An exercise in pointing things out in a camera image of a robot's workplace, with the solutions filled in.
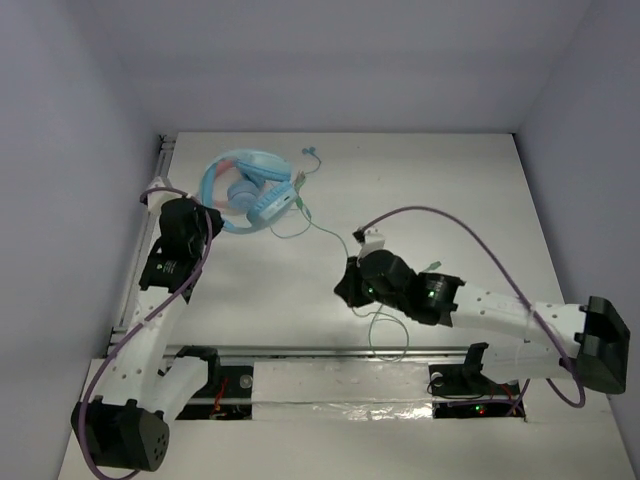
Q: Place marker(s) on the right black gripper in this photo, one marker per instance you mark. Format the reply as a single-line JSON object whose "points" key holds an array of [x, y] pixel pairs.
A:
{"points": [[348, 288]]}

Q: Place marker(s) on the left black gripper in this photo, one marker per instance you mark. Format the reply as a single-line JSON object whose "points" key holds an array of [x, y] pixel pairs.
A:
{"points": [[208, 220]]}

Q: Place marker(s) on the large light blue headphones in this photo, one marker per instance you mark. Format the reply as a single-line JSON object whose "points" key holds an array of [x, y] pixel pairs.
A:
{"points": [[264, 193]]}

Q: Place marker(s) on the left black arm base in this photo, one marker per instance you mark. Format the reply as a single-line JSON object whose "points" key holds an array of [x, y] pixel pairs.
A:
{"points": [[227, 393]]}

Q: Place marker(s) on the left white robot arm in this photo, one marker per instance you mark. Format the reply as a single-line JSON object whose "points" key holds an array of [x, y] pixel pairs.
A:
{"points": [[123, 418]]}

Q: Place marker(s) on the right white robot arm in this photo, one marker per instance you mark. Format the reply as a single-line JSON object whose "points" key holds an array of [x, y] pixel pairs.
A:
{"points": [[587, 341]]}

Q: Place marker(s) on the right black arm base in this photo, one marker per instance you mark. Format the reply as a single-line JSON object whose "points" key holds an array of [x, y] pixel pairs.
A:
{"points": [[461, 391]]}

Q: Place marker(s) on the pink blue cat-ear headphones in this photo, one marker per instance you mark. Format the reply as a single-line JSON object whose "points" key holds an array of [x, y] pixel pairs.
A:
{"points": [[241, 195]]}

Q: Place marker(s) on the white foam block with tape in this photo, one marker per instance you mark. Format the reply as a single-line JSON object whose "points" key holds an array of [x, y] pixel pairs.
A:
{"points": [[354, 390]]}

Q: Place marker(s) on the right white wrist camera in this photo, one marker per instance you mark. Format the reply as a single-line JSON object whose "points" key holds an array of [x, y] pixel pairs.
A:
{"points": [[369, 240]]}

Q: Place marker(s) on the left side aluminium rail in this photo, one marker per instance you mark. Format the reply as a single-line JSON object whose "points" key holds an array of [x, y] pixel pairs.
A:
{"points": [[128, 303]]}

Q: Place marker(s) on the aluminium rail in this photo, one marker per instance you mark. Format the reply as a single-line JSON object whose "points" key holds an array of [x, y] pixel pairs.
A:
{"points": [[128, 303], [245, 354]]}

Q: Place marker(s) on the blue earbuds with cable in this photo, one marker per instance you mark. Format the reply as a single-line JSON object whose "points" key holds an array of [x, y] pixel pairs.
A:
{"points": [[311, 152]]}

